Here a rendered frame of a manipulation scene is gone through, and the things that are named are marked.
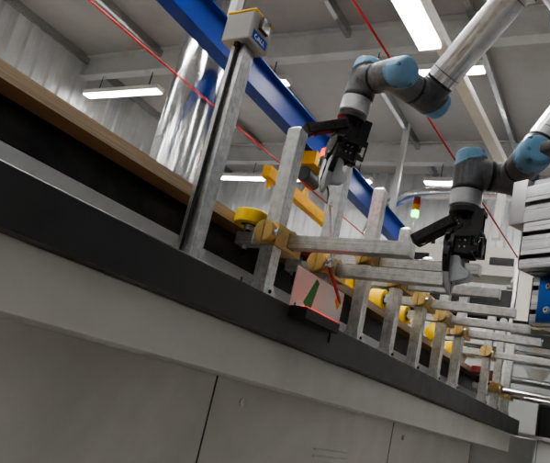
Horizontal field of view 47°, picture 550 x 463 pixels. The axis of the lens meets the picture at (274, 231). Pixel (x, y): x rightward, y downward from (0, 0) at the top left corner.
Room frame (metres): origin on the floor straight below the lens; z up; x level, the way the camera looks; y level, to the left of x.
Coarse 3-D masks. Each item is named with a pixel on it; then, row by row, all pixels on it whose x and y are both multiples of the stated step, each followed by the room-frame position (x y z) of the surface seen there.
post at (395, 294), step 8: (400, 232) 1.97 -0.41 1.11; (408, 232) 1.96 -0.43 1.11; (400, 240) 1.97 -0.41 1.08; (408, 240) 1.95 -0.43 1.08; (392, 288) 1.97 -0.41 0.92; (392, 296) 1.96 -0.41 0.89; (400, 296) 1.97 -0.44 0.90; (392, 304) 1.96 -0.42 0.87; (400, 304) 1.98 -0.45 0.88; (392, 312) 1.96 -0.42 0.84; (384, 320) 1.97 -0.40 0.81; (392, 320) 1.96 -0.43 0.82; (384, 328) 1.97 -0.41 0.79; (392, 328) 1.95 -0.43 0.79; (384, 336) 1.97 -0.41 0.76; (392, 336) 1.96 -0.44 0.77; (384, 344) 1.96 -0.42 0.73; (392, 344) 1.97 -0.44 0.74
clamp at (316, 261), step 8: (312, 256) 1.53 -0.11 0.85; (320, 256) 1.52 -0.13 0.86; (328, 256) 1.53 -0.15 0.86; (312, 264) 1.53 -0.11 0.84; (320, 264) 1.52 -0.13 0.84; (336, 264) 1.57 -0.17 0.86; (312, 272) 1.56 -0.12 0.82; (320, 272) 1.54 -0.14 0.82; (328, 272) 1.54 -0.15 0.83; (336, 280) 1.59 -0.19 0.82; (344, 280) 1.62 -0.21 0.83
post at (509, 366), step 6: (510, 348) 3.41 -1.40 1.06; (510, 366) 3.40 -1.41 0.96; (504, 372) 3.41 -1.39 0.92; (510, 372) 3.40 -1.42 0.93; (504, 378) 3.41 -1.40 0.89; (510, 378) 3.40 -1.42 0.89; (504, 384) 3.41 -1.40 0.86; (510, 384) 3.40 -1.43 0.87; (504, 402) 3.40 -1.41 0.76; (504, 408) 3.40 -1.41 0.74
